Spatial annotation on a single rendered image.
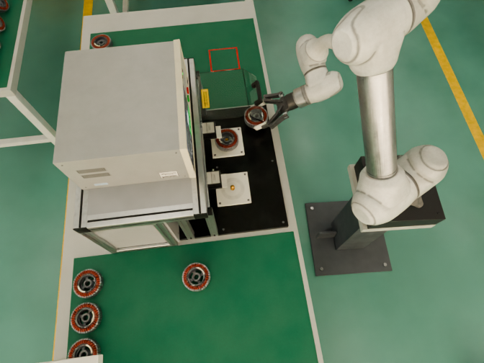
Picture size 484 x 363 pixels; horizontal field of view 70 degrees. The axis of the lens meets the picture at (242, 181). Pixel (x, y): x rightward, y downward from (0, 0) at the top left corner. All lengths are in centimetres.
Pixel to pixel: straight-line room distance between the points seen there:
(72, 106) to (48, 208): 154
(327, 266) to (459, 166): 122
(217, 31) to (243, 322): 155
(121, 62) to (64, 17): 249
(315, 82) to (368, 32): 61
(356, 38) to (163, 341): 122
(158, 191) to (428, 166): 95
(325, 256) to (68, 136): 167
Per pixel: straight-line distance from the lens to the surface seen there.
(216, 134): 154
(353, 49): 97
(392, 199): 128
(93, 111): 118
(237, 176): 157
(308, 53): 155
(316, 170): 250
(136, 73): 123
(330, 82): 154
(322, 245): 230
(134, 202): 122
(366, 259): 236
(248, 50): 204
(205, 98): 144
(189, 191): 119
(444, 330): 249
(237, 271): 147
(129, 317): 152
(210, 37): 212
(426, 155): 139
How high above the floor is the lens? 220
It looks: 66 degrees down
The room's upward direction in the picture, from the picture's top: 1 degrees counter-clockwise
